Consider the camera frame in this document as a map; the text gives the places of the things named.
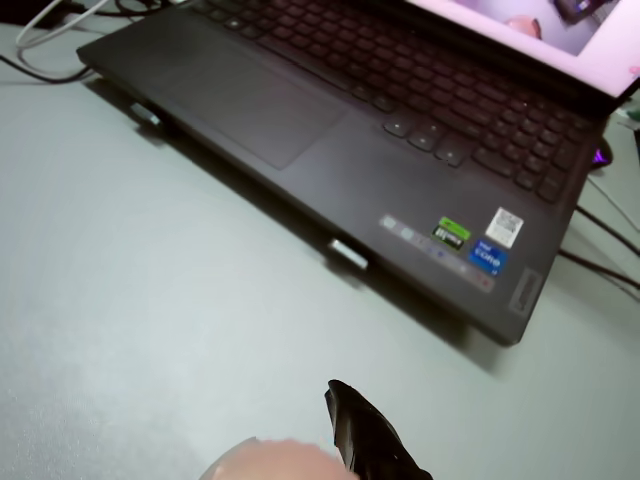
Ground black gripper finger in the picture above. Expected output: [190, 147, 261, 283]
[323, 378, 435, 480]

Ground white usb cable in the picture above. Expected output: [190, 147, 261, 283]
[13, 0, 109, 50]

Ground black mouse purple light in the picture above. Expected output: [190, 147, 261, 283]
[589, 134, 615, 174]

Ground silver laptop stand foot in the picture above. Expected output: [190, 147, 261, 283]
[129, 101, 162, 127]
[326, 238, 370, 271]

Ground dark grey laptop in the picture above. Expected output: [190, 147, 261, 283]
[75, 0, 640, 347]

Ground black laptop charging cable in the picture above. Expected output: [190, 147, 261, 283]
[0, 52, 97, 85]

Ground thin black cable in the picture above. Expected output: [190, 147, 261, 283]
[557, 199, 640, 291]

